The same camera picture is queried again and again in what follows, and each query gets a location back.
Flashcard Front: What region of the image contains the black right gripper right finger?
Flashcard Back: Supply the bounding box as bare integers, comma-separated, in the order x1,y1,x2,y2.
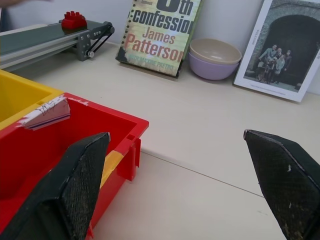
243,129,320,240

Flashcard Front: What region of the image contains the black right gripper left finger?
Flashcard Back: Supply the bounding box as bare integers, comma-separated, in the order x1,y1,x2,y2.
0,132,111,240

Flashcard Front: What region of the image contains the grey conveyor belt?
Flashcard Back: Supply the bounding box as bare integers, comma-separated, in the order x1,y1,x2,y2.
0,20,116,72

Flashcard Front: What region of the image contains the yellow tape strip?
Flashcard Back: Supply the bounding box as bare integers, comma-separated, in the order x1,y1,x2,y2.
98,149,124,190

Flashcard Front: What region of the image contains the red plastic bin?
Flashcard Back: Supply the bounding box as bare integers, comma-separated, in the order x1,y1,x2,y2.
0,92,150,240

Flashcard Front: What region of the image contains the torn white paper label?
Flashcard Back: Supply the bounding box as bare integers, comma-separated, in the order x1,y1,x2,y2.
16,96,71,131

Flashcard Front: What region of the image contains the yellow plastic bin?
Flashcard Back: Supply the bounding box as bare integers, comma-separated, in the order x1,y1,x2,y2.
0,69,65,131

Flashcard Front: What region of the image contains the white framed family photo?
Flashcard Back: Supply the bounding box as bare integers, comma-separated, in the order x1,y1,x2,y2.
232,0,320,103

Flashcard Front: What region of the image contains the lavender bowl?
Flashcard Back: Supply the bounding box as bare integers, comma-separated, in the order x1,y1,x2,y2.
187,51,241,81

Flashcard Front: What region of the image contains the beige bowl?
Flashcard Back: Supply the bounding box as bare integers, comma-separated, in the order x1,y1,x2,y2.
189,37,243,66

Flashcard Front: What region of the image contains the red toy building block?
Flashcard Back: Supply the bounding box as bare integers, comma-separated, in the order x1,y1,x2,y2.
61,11,88,32

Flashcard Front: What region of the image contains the James Patterson paperback book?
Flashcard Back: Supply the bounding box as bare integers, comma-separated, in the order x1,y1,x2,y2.
115,0,204,76

